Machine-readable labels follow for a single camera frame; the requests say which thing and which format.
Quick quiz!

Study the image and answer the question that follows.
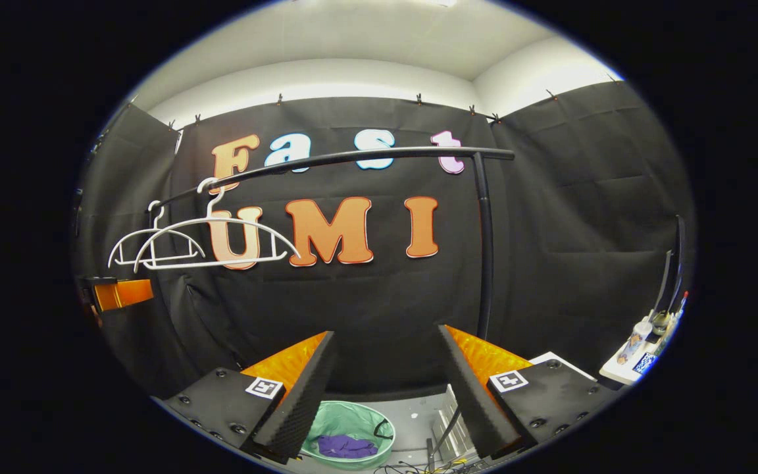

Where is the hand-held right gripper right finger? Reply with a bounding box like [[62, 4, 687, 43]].
[[436, 323, 620, 461]]

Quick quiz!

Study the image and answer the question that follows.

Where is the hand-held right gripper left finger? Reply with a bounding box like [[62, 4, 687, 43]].
[[155, 330, 340, 465]]

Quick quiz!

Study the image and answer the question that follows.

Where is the green laundry hamper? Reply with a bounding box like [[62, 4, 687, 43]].
[[299, 399, 397, 471]]

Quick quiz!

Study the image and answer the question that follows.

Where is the purple corduroy jacket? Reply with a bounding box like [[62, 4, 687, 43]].
[[316, 433, 380, 460]]

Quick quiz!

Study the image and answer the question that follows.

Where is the white plastic hanger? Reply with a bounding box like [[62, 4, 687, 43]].
[[107, 200, 208, 268], [132, 176, 303, 273]]

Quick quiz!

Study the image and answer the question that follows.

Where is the black clothes rack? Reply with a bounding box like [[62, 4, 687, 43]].
[[155, 145, 517, 342]]

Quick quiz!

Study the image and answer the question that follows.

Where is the white side table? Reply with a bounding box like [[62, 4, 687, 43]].
[[599, 319, 683, 386]]

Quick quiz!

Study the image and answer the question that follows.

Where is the printed tube bottle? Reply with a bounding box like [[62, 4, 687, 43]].
[[617, 320, 654, 365]]

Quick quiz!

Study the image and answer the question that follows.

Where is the black backdrop cloth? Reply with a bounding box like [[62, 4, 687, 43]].
[[73, 79, 696, 403]]

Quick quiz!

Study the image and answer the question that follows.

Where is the tangle of thin cables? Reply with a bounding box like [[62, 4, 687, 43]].
[[378, 457, 473, 474]]

